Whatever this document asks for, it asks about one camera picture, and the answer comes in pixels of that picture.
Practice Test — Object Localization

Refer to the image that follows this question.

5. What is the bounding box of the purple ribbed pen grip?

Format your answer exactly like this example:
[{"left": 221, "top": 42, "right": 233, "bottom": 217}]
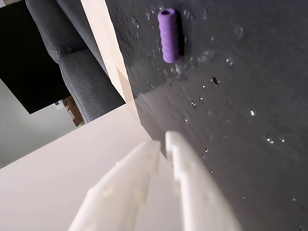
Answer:
[{"left": 157, "top": 8, "right": 180, "bottom": 64}]

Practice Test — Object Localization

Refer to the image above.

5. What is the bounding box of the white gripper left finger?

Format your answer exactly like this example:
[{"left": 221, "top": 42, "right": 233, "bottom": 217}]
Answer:
[{"left": 67, "top": 140, "right": 161, "bottom": 231}]

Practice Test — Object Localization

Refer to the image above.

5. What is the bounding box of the grey fabric sofa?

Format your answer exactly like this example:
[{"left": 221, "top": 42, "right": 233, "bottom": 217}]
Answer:
[{"left": 25, "top": 0, "right": 127, "bottom": 123}]

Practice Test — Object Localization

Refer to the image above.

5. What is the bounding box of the white base board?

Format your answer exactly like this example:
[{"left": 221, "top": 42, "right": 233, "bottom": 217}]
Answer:
[{"left": 0, "top": 103, "right": 174, "bottom": 231}]

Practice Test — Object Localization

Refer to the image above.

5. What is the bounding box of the black glossy mat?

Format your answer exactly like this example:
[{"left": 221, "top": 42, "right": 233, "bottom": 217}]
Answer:
[{"left": 105, "top": 0, "right": 308, "bottom": 231}]

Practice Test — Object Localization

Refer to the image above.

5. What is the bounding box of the black flat panel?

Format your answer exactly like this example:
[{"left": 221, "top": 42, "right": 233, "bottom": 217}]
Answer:
[{"left": 0, "top": 0, "right": 73, "bottom": 115}]

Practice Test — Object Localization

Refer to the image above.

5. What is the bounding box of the light wooden board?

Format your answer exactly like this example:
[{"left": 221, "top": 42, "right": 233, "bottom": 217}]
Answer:
[{"left": 80, "top": 0, "right": 154, "bottom": 142}]

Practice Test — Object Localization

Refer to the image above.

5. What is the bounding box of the brown cardboard box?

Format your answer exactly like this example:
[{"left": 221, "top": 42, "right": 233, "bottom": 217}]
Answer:
[{"left": 61, "top": 95, "right": 86, "bottom": 128}]

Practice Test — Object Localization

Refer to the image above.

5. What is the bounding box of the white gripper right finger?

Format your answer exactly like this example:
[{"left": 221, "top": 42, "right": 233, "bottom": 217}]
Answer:
[{"left": 165, "top": 130, "right": 243, "bottom": 231}]

